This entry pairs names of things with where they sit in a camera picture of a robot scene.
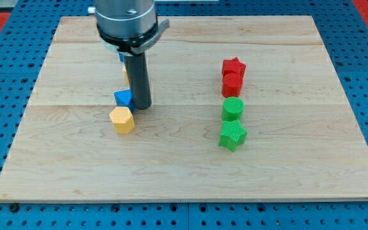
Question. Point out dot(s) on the yellow hexagon block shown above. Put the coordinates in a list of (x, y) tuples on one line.
[(122, 120)]

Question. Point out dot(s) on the yellow heart block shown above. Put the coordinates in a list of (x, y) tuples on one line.
[(125, 75)]

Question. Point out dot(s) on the green cylinder block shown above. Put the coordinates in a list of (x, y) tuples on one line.
[(232, 109)]

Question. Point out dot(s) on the red cylinder block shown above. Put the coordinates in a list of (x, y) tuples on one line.
[(232, 85)]

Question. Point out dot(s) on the wooden board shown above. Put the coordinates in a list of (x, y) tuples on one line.
[(303, 142)]

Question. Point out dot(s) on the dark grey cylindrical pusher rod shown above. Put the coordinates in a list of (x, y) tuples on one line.
[(137, 74)]

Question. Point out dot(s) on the green star block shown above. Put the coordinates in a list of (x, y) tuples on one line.
[(232, 134)]

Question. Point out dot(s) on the blue block behind rod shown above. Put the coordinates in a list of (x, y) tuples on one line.
[(121, 57)]

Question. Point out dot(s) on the blue triangle block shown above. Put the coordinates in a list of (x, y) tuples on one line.
[(124, 99)]

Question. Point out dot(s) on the red star block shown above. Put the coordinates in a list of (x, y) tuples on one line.
[(233, 66)]

